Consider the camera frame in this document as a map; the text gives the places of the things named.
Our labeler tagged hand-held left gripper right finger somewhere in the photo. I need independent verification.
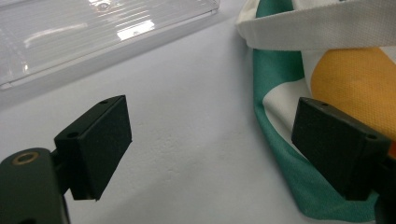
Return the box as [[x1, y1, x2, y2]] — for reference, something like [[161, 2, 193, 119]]
[[290, 96, 392, 202]]

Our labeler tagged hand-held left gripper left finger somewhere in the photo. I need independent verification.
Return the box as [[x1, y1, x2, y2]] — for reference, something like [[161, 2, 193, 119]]
[[53, 94, 134, 202]]

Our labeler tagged white canvas tote bag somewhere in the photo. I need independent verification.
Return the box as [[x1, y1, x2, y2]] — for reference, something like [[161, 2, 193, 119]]
[[235, 0, 396, 223]]

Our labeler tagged clear plastic container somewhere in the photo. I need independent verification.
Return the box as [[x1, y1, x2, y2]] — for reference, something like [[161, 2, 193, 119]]
[[0, 0, 221, 91]]

